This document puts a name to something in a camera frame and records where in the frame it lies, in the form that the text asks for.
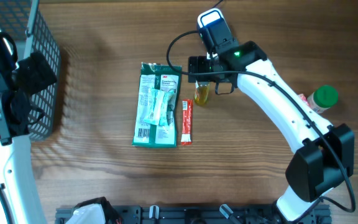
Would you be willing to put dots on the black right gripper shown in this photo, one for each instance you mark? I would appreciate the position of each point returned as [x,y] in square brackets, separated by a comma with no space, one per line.
[197,64]

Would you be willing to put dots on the yellow Vim liquid bottle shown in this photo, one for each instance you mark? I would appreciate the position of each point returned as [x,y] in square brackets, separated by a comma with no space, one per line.
[201,92]

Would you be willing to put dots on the red sachet stick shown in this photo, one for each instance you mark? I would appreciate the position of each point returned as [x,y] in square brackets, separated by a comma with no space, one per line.
[187,122]

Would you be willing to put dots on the red white tissue pack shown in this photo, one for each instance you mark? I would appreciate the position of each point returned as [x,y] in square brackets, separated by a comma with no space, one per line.
[304,99]

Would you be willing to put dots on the green 3M gloves packet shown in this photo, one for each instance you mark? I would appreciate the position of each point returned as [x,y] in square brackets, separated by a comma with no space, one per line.
[155,123]

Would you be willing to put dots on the green lid plastic jar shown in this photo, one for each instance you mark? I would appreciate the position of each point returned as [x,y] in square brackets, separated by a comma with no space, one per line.
[323,98]

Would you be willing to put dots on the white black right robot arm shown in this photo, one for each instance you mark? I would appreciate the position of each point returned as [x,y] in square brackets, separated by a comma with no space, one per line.
[323,154]

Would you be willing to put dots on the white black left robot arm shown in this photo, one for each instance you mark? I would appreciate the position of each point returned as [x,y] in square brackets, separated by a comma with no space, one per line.
[19,80]

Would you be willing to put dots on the white barcode scanner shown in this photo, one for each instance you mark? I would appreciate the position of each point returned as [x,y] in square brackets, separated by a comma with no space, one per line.
[208,17]

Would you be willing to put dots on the dark grey plastic basket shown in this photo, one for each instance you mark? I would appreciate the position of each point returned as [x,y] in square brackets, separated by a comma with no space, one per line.
[23,21]

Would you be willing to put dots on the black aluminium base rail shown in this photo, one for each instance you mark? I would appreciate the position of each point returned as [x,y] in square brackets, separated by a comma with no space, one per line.
[248,214]

